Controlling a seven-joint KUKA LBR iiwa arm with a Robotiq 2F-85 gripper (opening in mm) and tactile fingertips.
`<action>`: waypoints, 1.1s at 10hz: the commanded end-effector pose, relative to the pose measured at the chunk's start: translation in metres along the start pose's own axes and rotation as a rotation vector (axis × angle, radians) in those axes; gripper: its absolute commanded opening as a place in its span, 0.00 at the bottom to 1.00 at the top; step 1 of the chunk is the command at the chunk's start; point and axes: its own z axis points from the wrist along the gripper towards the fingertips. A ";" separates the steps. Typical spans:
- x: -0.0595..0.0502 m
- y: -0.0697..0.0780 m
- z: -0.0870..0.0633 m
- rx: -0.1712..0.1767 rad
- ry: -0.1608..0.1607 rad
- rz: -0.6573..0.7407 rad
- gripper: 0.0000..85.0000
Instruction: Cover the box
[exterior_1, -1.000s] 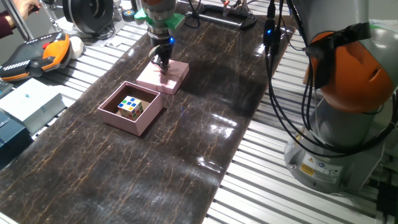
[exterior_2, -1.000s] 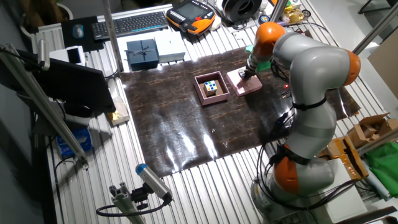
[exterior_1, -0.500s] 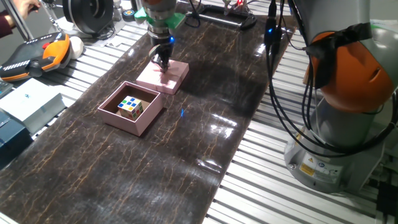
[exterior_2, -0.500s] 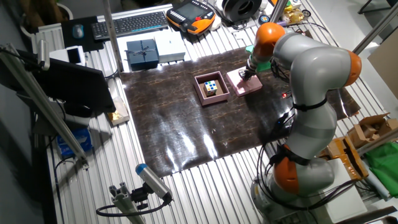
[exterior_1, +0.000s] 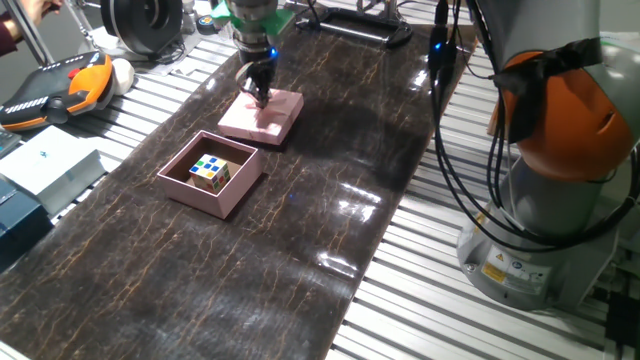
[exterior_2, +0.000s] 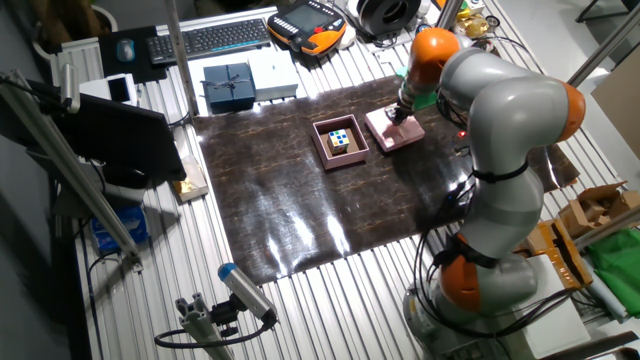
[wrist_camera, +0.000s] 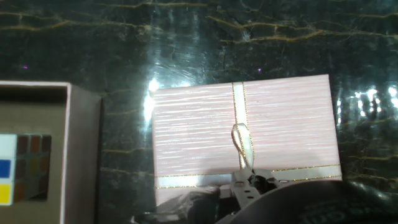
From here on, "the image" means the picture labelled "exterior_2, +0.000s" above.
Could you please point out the gold foil wrapped item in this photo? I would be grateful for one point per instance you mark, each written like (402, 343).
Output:
(474, 26)

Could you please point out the small box with gold foil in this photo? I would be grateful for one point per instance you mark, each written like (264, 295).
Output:
(192, 182)

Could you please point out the green cloth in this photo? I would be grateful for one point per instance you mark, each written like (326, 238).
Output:
(620, 270)

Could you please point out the silver cylindrical camera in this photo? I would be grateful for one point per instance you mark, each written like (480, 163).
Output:
(70, 87)

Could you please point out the white gift box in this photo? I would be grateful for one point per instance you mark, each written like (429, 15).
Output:
(274, 75)

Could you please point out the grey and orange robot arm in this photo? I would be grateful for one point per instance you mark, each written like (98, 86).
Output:
(510, 110)

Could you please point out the black keyboard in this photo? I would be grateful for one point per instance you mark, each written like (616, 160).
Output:
(210, 39)

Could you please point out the upright aluminium profile post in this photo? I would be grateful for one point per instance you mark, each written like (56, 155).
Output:
(179, 55)

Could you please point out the orange and black teach pendant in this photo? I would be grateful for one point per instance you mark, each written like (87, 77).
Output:
(306, 22)

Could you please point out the slanted aluminium frame bar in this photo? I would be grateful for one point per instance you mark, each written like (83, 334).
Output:
(75, 175)

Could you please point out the white rounded object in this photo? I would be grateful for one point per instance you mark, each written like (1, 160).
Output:
(347, 39)

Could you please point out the white round basket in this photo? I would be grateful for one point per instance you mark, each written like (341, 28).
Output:
(107, 14)

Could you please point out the blue ribboned gift box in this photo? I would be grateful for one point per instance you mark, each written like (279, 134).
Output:
(230, 90)

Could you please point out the open cardboard box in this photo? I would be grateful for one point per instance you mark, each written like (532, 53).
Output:
(595, 207)

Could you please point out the Rubik's cube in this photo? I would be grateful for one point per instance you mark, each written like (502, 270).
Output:
(338, 141)

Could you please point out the black mouse pad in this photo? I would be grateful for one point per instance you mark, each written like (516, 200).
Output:
(150, 72)

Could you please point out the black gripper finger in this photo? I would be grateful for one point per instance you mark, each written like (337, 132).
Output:
(391, 119)
(406, 120)

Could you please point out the pink ribboned box lid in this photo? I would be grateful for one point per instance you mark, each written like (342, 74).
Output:
(402, 139)

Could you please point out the grey metal post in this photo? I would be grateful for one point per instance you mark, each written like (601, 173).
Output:
(448, 12)

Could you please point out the pale blue roll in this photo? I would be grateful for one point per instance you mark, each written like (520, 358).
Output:
(605, 297)

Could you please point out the short aluminium profile stub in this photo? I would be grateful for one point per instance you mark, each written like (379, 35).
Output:
(200, 325)

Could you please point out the black filament spool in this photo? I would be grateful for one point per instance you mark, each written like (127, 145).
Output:
(387, 15)

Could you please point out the dark marble pattern mat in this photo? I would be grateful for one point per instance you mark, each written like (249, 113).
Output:
(280, 190)

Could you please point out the round black and blue tape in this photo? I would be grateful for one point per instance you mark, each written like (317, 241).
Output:
(421, 28)

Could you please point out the white flat box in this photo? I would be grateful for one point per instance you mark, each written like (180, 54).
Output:
(555, 325)

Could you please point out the silver camera with blue cap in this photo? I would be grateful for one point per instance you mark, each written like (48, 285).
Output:
(247, 292)

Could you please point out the black monitor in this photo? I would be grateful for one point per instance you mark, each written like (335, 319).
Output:
(125, 140)

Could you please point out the green wrist camera bracket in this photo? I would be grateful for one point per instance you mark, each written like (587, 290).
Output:
(426, 101)

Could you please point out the pink open gift box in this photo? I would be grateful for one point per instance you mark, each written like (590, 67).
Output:
(345, 161)

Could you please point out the grey computer mouse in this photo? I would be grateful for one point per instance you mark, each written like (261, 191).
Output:
(125, 50)

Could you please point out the white device with dark screen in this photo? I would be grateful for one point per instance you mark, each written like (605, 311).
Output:
(95, 89)

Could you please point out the brown cardboard sheet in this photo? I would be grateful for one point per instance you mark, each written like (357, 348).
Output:
(620, 110)

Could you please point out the long grey metal pole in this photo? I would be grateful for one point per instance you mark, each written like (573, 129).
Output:
(600, 50)

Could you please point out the blue tissue pack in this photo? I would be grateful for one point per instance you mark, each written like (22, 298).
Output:
(122, 227)

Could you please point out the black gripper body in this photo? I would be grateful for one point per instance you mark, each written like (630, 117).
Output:
(401, 111)

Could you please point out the aluminium bar over cartons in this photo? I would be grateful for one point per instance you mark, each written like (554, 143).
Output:
(607, 227)

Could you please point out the orange taped carton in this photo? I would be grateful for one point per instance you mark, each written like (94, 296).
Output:
(560, 250)

